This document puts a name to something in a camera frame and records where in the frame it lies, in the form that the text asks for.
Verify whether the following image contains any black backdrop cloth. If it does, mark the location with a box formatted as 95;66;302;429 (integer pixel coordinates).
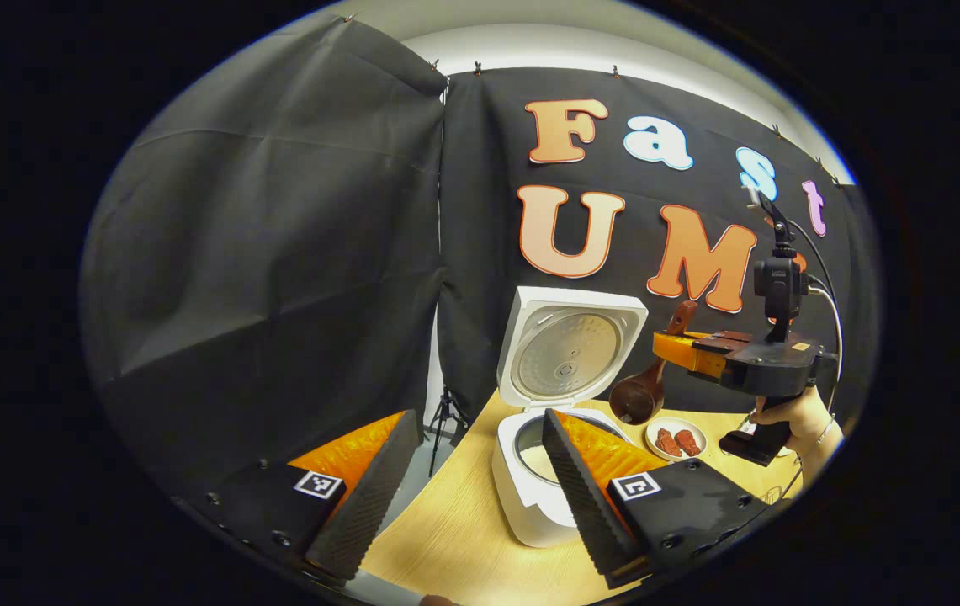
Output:
80;17;880;506

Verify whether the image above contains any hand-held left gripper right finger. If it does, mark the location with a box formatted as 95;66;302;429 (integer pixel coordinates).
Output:
541;408;771;590

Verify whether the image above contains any black tripod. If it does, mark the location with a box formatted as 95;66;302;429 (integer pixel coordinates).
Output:
427;383;472;455

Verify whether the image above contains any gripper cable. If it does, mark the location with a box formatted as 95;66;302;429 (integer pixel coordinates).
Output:
791;221;844;396

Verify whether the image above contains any white round plate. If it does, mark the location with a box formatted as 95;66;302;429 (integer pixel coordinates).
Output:
644;416;708;463

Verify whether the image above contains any brown wooden spoon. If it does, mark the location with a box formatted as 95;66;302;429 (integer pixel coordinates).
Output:
609;300;699;426

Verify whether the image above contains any white rice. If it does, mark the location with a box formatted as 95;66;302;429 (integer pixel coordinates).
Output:
522;444;556;481

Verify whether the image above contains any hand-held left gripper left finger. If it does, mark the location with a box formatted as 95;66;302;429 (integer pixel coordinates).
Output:
172;410;420;587

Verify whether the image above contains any white rice cooker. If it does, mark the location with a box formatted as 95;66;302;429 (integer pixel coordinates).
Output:
492;286;650;550

